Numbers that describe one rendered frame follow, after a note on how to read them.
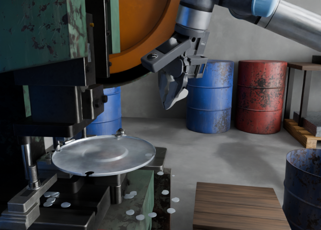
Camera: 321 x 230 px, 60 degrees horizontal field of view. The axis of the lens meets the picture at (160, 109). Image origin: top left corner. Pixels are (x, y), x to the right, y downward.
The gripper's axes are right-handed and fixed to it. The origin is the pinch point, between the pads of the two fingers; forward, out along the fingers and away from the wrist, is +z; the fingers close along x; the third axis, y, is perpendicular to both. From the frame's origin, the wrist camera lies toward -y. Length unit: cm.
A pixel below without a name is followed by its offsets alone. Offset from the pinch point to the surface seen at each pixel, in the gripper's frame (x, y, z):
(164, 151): -0.2, 4.7, 16.4
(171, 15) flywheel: 32.7, 26.2, -15.6
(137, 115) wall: 237, 194, 176
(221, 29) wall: 194, 276, 30
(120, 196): -0.5, -8.8, 27.7
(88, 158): 8.2, -15.0, 18.8
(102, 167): 1.9, -14.4, 16.9
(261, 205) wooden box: -14, 66, 57
